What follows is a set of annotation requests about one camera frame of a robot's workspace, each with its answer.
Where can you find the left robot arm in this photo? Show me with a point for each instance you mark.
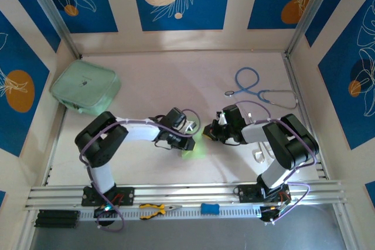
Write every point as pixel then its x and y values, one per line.
pixel 99 138

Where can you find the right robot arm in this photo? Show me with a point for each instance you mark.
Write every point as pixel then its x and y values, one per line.
pixel 293 144

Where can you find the blue stethoscope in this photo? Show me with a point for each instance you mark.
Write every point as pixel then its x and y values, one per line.
pixel 247 70

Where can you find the blue sponge block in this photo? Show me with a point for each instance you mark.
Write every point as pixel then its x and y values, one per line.
pixel 210 209

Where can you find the black controller board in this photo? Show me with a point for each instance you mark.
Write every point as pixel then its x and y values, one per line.
pixel 268 213
pixel 109 212

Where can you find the mint green zip pouch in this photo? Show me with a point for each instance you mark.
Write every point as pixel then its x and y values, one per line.
pixel 82 83

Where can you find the black ribbed box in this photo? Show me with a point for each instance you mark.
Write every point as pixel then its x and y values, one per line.
pixel 57 219

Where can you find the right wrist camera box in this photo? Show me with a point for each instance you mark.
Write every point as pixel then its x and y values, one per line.
pixel 222 119

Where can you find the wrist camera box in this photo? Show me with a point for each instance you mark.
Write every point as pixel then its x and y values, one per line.
pixel 222 119
pixel 192 125

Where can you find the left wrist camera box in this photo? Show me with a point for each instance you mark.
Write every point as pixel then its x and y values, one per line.
pixel 192 125

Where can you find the aluminium mounting rail frame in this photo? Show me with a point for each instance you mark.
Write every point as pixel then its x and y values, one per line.
pixel 190 191

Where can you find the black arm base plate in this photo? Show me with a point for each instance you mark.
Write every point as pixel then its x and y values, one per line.
pixel 126 195
pixel 244 193

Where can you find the aluminium corner post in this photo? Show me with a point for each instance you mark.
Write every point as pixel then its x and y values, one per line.
pixel 311 10
pixel 52 10

